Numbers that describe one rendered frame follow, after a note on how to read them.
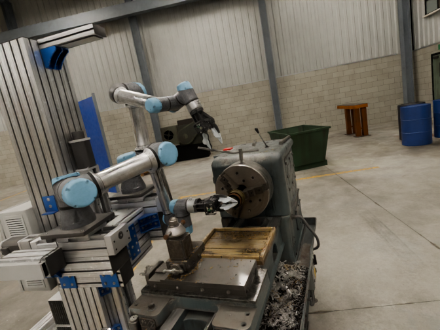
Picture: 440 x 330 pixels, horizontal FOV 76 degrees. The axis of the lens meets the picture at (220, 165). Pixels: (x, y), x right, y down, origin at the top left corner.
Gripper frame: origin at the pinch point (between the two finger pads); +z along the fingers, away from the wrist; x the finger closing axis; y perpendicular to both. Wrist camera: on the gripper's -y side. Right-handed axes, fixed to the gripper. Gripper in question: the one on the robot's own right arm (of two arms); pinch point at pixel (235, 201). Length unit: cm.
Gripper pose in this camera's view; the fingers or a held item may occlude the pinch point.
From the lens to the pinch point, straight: 140.1
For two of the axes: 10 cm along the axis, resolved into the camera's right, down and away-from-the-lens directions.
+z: 9.2, -1.0, -3.9
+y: -3.6, 2.4, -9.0
